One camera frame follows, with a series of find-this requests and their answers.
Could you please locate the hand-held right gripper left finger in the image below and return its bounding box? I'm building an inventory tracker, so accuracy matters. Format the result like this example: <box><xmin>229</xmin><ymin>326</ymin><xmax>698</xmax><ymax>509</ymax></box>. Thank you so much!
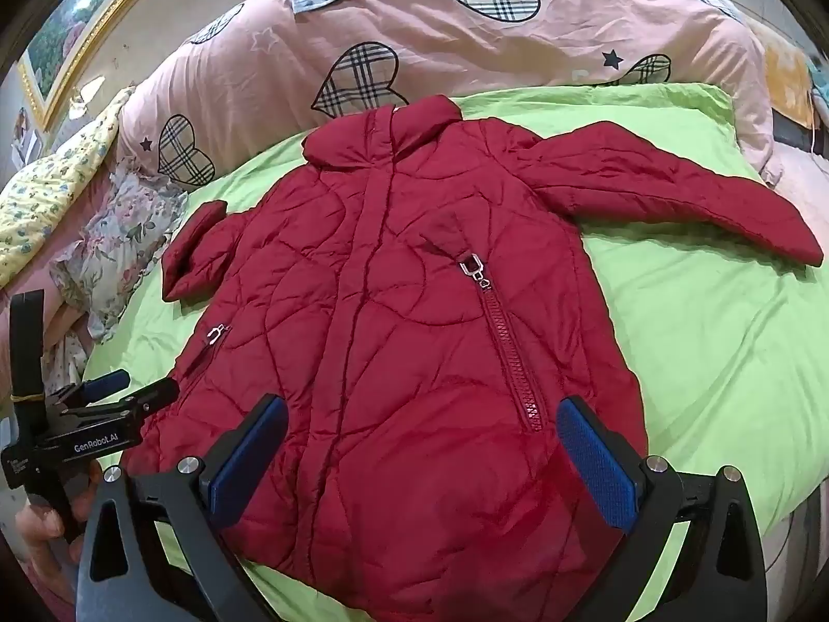
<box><xmin>76</xmin><ymin>394</ymin><xmax>289</xmax><ymax>622</ymax></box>

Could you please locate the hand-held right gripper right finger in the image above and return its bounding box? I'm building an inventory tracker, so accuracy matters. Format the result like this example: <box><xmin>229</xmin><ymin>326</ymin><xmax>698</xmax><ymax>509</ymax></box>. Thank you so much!
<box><xmin>555</xmin><ymin>395</ymin><xmax>771</xmax><ymax>622</ymax></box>

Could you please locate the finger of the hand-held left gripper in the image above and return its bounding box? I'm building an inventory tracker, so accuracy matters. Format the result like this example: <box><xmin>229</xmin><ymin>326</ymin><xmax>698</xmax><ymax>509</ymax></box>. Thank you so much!
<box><xmin>97</xmin><ymin>377</ymin><xmax>181</xmax><ymax>421</ymax></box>
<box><xmin>61</xmin><ymin>371</ymin><xmax>132</xmax><ymax>408</ymax></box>

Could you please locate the red quilted jacket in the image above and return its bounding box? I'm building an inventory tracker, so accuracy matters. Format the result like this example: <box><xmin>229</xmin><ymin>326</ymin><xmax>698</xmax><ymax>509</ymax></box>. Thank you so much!
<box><xmin>123</xmin><ymin>96</ymin><xmax>825</xmax><ymax>622</ymax></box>

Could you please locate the person's left hand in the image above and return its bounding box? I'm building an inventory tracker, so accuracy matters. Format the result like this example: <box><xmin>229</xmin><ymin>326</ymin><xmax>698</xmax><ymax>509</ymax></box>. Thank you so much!
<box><xmin>13</xmin><ymin>460</ymin><xmax>105</xmax><ymax>597</ymax></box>

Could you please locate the floral ruffled pillow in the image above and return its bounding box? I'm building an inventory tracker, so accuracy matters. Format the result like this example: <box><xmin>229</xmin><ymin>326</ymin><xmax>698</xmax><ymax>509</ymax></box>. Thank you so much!
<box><xmin>48</xmin><ymin>162</ymin><xmax>190</xmax><ymax>333</ymax></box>

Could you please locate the green bed sheet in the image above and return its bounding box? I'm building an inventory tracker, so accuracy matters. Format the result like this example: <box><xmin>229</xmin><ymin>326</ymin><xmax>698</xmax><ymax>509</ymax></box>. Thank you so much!
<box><xmin>84</xmin><ymin>83</ymin><xmax>829</xmax><ymax>622</ymax></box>

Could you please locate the yellow floral cloth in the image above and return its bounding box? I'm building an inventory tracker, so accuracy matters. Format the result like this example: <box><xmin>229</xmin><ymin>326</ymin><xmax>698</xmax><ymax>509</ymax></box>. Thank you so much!
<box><xmin>0</xmin><ymin>87</ymin><xmax>136</xmax><ymax>287</ymax></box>

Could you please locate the gold framed painting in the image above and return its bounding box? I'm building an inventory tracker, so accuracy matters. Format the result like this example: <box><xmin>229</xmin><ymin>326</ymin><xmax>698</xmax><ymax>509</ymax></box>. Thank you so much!
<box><xmin>16</xmin><ymin>0</ymin><xmax>175</xmax><ymax>132</ymax></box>

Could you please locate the orange patterned cloth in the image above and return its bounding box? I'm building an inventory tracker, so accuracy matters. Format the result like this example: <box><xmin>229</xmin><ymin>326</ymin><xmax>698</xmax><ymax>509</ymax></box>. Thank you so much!
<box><xmin>761</xmin><ymin>32</ymin><xmax>814</xmax><ymax>131</ymax></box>

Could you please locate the pink heart print duvet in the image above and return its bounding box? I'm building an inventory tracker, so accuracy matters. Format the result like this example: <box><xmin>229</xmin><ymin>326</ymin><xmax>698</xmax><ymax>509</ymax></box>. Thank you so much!
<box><xmin>117</xmin><ymin>0</ymin><xmax>797</xmax><ymax>208</ymax></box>

